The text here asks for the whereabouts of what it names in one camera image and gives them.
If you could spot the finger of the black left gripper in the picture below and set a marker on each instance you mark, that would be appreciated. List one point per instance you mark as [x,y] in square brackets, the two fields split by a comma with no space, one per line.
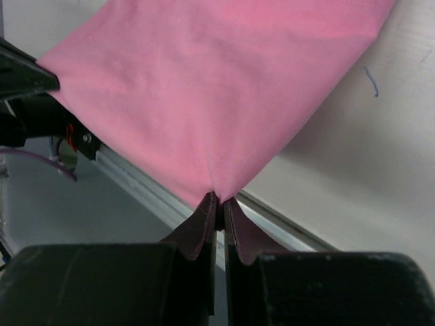
[21,75]

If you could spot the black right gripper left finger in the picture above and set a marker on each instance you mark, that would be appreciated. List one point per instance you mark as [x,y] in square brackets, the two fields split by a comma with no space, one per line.
[109,284]

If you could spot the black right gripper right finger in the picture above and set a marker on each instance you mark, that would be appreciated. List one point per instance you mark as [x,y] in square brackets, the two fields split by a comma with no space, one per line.
[268,284]

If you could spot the pink t-shirt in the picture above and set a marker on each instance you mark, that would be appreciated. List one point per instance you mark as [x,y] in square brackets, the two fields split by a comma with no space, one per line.
[201,95]

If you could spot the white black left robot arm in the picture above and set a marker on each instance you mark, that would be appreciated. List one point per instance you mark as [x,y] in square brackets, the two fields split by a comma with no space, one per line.
[27,108]

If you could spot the aluminium mounting rail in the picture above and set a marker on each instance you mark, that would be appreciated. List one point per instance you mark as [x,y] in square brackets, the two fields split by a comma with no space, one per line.
[204,210]

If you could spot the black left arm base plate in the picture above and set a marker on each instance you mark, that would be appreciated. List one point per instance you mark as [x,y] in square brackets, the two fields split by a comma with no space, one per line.
[82,140]

